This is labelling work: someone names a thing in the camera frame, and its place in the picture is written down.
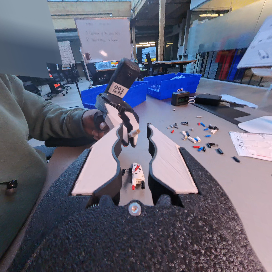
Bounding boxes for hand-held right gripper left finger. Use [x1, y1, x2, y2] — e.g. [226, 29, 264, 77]
[71, 123, 124, 196]

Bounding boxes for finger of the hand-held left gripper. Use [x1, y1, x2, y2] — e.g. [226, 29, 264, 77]
[104, 103, 124, 132]
[121, 110, 139, 148]

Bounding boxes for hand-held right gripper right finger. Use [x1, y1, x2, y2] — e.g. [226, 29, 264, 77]
[147, 123, 199, 195]

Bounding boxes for white spotted toy panel assembly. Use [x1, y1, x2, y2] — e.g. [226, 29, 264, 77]
[122, 162, 146, 190]

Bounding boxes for person's left forearm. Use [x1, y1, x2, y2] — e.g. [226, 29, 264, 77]
[21, 85, 90, 141]

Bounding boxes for black office desk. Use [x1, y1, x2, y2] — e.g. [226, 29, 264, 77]
[143, 60, 197, 74]

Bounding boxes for person's left hand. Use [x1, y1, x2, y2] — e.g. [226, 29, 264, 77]
[82, 109, 110, 141]

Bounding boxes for blue plastic bin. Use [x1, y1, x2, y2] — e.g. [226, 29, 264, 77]
[81, 82, 148, 109]
[143, 73, 202, 100]

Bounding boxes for whiteboard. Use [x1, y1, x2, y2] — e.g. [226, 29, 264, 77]
[74, 18, 132, 63]

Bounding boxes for black device with green display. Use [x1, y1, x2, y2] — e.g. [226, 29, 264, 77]
[171, 91, 190, 106]

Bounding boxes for black mesh office chair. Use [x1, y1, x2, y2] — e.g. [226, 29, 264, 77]
[33, 144, 57, 164]

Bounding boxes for white paper notice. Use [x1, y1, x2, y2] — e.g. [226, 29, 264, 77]
[58, 41, 76, 65]

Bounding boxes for office chair with orange cloth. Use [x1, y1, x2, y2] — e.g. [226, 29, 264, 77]
[46, 72, 71, 97]

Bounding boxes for black power adapter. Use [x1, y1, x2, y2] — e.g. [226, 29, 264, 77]
[195, 93, 222, 106]

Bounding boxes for toy sticker sheet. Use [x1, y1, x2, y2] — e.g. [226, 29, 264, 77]
[229, 131, 272, 161]

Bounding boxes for black earbud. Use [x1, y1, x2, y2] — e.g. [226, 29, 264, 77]
[5, 179, 18, 196]

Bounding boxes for white plastic sheet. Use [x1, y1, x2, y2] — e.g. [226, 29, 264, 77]
[220, 94, 258, 109]

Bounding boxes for white metal stand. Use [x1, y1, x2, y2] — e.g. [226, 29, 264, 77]
[238, 68, 272, 135]

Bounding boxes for storage rack with coloured bins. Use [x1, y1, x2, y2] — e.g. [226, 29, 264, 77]
[195, 48, 249, 81]

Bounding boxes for open building instruction booklet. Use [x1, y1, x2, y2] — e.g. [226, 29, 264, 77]
[237, 16, 272, 69]

